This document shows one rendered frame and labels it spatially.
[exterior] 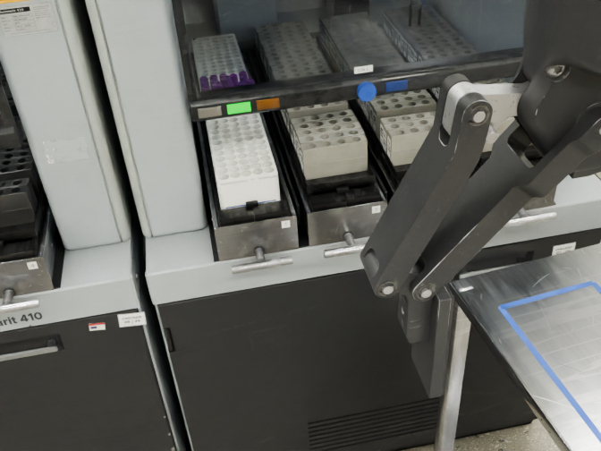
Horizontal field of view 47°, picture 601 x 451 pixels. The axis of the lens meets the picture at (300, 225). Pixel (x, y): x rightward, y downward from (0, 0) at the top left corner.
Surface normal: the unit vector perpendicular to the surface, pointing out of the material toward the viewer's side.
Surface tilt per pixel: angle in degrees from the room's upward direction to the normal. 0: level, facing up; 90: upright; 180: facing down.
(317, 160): 90
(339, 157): 90
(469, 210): 50
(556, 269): 0
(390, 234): 64
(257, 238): 90
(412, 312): 90
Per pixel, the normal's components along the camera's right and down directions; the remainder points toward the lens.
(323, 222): 0.19, 0.59
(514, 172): -0.78, -0.39
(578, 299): -0.05, -0.79
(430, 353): -0.98, 0.16
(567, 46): -0.81, 0.39
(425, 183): -0.90, -0.21
